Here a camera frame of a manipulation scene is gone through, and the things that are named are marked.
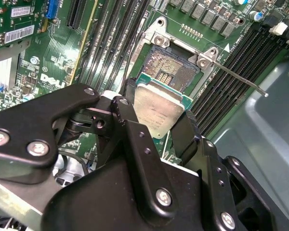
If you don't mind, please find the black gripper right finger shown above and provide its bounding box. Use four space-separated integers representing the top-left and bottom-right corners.
170 110 278 231

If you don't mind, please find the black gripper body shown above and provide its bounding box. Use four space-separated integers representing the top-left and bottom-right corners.
42 158 216 231

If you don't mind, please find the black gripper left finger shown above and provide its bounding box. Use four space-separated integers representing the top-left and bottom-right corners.
0 78 178 219

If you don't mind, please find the metal locking lever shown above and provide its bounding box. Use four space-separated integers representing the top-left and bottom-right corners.
213 61 270 98

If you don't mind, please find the silver CPU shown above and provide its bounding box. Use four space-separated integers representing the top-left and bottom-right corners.
132 73 194 141

